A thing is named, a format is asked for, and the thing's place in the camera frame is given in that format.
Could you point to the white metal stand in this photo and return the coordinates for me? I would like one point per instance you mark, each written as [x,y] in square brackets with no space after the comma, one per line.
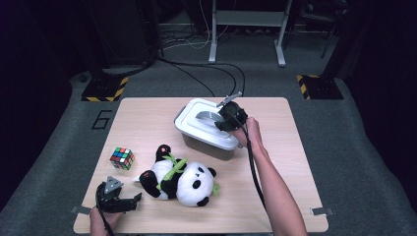
[250,18]

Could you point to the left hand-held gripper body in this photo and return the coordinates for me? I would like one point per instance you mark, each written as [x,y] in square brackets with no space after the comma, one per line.
[106,200]

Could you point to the black cabinet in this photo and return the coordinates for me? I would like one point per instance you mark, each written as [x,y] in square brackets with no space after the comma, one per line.
[124,29]

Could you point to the panda plush toy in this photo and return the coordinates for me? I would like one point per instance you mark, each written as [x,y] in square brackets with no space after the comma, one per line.
[193,185]

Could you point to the colourful puzzle cube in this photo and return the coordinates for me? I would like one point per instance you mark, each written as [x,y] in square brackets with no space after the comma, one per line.
[122,158]

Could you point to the black yellow striped base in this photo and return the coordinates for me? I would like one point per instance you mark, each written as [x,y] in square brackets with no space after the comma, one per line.
[103,90]
[319,88]

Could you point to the person's right hand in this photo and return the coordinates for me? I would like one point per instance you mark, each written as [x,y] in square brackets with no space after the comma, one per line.
[252,132]

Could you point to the person's left hand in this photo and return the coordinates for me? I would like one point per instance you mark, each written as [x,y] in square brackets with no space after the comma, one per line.
[101,223]

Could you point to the clear grey plastic storage box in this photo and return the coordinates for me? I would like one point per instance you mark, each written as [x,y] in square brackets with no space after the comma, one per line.
[206,151]

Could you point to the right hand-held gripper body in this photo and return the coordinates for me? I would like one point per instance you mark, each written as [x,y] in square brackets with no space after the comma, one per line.
[234,114]

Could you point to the grey tape strip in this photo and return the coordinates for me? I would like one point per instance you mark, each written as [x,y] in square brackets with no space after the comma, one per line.
[323,211]
[81,210]

